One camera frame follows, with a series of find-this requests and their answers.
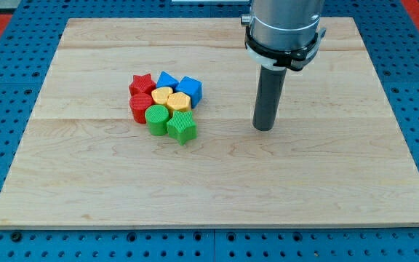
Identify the blue cube block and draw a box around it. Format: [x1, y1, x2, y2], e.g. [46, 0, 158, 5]
[175, 76, 203, 108]

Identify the blue triangle block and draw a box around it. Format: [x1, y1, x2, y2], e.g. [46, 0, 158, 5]
[156, 71, 179, 89]

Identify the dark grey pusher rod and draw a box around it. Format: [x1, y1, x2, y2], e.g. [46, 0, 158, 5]
[252, 66, 287, 131]

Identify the red cylinder block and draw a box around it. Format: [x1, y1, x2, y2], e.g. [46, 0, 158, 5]
[129, 93, 153, 124]

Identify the yellow heart block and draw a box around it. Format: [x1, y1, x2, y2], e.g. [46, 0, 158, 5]
[151, 87, 174, 106]

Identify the green star block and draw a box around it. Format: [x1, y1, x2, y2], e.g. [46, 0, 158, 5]
[167, 111, 197, 146]

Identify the wooden board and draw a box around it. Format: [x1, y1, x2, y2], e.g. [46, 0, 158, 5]
[0, 17, 419, 230]

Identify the green cylinder block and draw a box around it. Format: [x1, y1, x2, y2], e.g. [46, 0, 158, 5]
[145, 105, 169, 136]

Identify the yellow hexagon block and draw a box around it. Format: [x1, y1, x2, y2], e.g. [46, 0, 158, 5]
[167, 92, 191, 116]

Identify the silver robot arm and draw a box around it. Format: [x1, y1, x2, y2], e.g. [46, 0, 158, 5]
[241, 0, 326, 71]

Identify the red star block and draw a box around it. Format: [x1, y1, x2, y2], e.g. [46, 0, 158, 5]
[129, 74, 156, 96]

